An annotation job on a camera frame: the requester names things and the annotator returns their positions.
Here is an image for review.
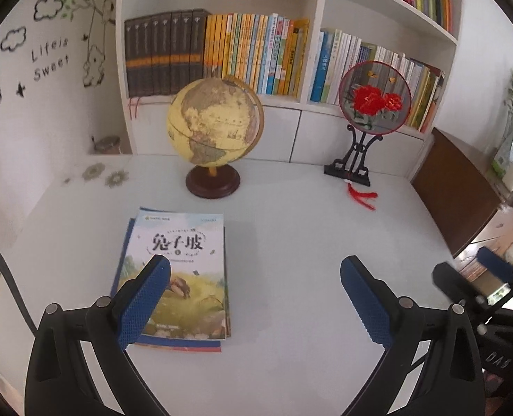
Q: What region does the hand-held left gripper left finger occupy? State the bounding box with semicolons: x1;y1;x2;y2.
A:
24;255;171;416

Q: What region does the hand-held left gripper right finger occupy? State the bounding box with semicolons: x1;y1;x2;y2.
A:
341;255;487;416

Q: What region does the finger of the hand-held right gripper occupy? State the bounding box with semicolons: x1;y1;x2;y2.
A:
477;246;513;285
432;262;479;309

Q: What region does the neat stack of picture books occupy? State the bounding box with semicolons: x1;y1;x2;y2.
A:
110;207;233;353

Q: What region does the light wooden cabinet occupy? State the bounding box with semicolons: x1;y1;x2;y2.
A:
453;203;513;278

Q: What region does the brown wooden panel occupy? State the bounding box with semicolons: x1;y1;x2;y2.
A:
410;127;513;257

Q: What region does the red tassel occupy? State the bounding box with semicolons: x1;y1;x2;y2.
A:
344;179;378;211

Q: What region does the small dark round container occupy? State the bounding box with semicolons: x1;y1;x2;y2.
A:
92;136;122;155

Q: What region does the white bookshelf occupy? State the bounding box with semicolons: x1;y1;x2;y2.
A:
115;0;463;177

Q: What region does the antique style desk globe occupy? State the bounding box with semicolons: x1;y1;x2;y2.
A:
166;76;265;199

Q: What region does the round embroidered flower fan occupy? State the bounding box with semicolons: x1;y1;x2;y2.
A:
338;61;414;136

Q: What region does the row of white blue paperbacks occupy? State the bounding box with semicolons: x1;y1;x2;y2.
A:
309;29;445;134

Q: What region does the row of dark grey hardcovers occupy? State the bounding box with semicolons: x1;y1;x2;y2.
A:
124;9;208;98

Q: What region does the row of orange yellow paperbacks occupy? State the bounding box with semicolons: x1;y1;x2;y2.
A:
203;12;310;98

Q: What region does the tree wall decal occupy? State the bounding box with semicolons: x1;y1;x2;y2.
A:
54;0;116;89

